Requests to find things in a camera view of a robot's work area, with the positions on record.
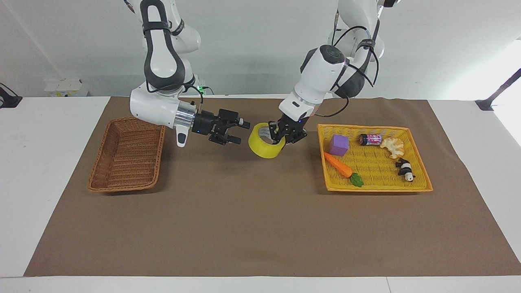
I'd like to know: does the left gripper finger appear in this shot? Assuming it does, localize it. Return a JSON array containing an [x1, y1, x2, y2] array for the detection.
[[285, 129, 308, 145], [268, 121, 286, 144]]

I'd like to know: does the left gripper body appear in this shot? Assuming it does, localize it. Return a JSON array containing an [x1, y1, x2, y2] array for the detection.
[[278, 114, 308, 135]]

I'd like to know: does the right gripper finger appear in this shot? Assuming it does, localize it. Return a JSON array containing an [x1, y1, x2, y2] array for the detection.
[[218, 108, 251, 130], [208, 127, 242, 147]]

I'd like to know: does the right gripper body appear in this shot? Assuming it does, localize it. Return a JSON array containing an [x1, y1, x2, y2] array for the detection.
[[192, 110, 221, 136]]

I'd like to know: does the yellow tape roll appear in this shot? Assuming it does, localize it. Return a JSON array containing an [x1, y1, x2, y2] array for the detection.
[[248, 122, 287, 160]]

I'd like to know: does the brown wicker basket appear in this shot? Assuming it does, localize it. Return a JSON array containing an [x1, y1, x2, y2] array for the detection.
[[87, 117, 166, 193]]

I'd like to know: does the yellow plastic basket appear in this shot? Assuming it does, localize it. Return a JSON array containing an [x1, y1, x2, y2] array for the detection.
[[317, 123, 433, 192]]

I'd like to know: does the purple cube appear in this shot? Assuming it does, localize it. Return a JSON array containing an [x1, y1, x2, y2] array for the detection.
[[329, 134, 350, 157]]

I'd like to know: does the orange toy carrot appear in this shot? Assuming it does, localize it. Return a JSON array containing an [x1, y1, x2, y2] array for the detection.
[[324, 151, 365, 188]]

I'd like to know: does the small black pink can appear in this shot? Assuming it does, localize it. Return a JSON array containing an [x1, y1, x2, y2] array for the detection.
[[359, 133, 383, 147]]

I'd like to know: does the toy croissant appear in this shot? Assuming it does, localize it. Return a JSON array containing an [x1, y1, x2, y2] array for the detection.
[[380, 137, 405, 160]]

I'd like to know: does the black white toy panda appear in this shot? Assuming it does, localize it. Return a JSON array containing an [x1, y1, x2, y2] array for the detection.
[[395, 158, 416, 183]]

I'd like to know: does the black stand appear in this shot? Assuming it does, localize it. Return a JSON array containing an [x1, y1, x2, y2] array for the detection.
[[475, 68, 521, 112], [0, 82, 23, 109]]

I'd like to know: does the black cable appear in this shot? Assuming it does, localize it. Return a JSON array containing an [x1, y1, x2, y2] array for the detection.
[[329, 25, 381, 119], [146, 81, 204, 114]]

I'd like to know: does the white wall box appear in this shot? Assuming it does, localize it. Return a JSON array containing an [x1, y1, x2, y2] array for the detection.
[[44, 78, 89, 98]]

